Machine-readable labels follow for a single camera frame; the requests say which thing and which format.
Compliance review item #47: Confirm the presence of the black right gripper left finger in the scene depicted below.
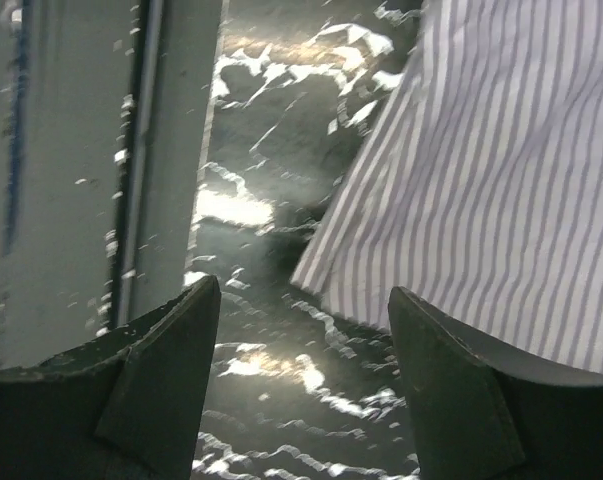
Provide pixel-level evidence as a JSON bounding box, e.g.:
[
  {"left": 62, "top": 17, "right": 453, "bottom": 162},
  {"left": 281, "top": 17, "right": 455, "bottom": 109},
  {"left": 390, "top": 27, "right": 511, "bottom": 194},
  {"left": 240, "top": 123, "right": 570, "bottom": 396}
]
[{"left": 0, "top": 275, "right": 221, "bottom": 479}]

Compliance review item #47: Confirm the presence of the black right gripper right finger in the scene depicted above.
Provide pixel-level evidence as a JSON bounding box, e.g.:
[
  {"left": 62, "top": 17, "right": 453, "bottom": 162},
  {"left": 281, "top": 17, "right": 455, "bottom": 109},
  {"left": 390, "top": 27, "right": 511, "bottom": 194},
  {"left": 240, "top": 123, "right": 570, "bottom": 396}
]
[{"left": 388, "top": 287, "right": 603, "bottom": 479}]

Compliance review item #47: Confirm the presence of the grey white striped underwear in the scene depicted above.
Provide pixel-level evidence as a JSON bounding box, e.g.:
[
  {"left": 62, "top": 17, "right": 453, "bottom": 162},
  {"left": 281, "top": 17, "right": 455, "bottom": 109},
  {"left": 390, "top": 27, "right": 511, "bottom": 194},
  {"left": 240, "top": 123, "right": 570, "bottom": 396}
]
[{"left": 291, "top": 0, "right": 603, "bottom": 373}]

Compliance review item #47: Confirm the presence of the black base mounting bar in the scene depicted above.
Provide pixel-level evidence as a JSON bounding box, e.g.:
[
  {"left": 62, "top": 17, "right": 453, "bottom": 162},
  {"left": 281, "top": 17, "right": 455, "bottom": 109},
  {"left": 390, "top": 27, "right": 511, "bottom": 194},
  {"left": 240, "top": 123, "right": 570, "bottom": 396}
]
[{"left": 101, "top": 1, "right": 228, "bottom": 329}]

